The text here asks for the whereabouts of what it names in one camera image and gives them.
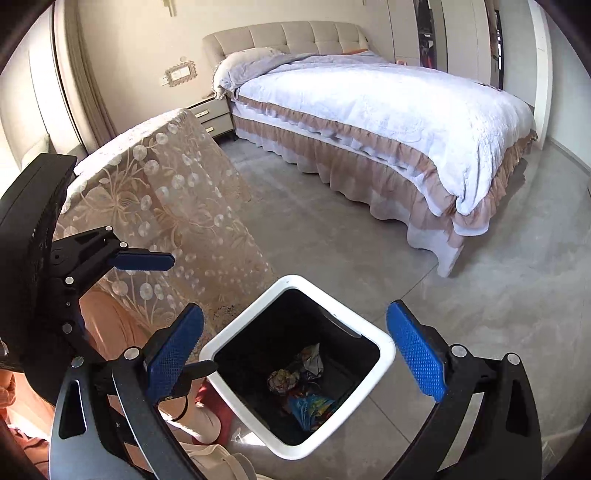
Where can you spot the blue snack wrapper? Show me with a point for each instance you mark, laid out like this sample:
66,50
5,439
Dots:
309,408

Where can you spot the white cloth bag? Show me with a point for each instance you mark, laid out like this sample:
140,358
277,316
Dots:
212,464

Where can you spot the white wardrobe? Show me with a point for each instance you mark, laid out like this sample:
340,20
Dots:
461,37

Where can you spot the white quilt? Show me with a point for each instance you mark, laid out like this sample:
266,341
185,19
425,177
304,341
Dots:
392,101

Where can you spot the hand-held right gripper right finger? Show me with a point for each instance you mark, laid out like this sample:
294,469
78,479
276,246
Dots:
415,350

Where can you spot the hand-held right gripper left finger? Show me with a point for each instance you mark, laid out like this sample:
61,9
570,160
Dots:
175,355

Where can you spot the beige nightstand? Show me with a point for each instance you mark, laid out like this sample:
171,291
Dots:
214,117

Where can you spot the crumpled patterned paper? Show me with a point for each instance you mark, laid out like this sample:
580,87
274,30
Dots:
284,381

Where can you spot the white-rimmed black trash bin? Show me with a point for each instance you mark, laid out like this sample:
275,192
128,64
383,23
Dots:
277,323

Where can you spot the bed with ruffled skirt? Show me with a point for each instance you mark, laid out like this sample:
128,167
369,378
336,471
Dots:
323,39

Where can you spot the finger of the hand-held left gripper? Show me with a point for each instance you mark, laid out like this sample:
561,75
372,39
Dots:
143,261
201,369

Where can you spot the person's leg in peach pants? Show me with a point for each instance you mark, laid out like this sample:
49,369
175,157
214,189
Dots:
115,323

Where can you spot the white ruffled pillow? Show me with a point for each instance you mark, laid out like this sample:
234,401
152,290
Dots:
244,62

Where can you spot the red slipper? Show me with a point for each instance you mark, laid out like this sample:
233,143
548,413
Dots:
210,404

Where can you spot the beige lace tablecloth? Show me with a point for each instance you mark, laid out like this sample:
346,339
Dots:
175,198

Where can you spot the crumpled grey-white wrapper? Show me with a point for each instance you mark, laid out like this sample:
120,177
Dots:
311,360

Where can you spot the framed wall switch plate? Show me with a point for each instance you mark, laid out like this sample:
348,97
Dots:
178,74

